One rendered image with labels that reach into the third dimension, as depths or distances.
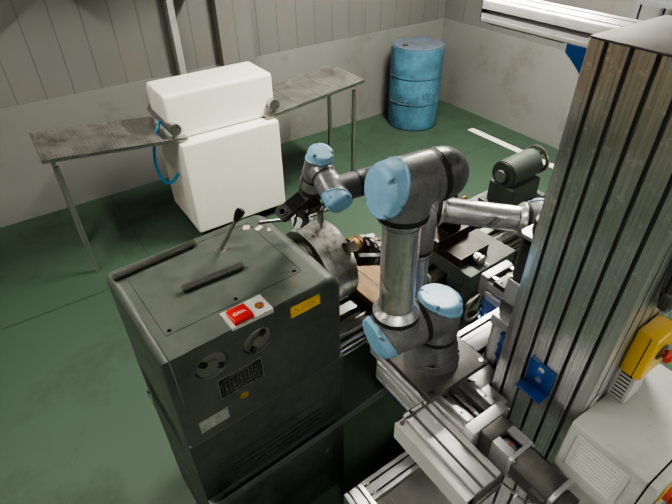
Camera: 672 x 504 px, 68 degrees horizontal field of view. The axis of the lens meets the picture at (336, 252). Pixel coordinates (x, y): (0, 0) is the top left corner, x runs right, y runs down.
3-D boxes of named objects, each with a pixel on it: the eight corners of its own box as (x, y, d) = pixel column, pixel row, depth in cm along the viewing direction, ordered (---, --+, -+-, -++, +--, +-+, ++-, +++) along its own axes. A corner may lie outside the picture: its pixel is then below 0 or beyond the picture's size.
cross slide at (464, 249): (459, 268, 209) (461, 259, 207) (390, 222, 236) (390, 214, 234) (487, 251, 218) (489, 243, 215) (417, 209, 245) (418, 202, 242)
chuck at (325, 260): (333, 324, 184) (329, 256, 166) (286, 282, 205) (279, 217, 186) (340, 320, 186) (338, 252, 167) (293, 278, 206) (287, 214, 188)
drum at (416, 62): (413, 108, 587) (420, 31, 535) (447, 123, 551) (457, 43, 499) (377, 119, 562) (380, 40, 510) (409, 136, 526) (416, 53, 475)
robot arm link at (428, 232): (441, 223, 146) (429, 338, 176) (438, 203, 155) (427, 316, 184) (401, 223, 147) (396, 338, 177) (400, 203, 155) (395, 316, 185)
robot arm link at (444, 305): (467, 336, 134) (475, 299, 126) (426, 354, 129) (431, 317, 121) (440, 308, 143) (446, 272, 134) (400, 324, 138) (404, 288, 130)
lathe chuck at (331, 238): (340, 320, 186) (338, 252, 167) (293, 278, 206) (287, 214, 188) (359, 309, 190) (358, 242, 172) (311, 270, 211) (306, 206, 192)
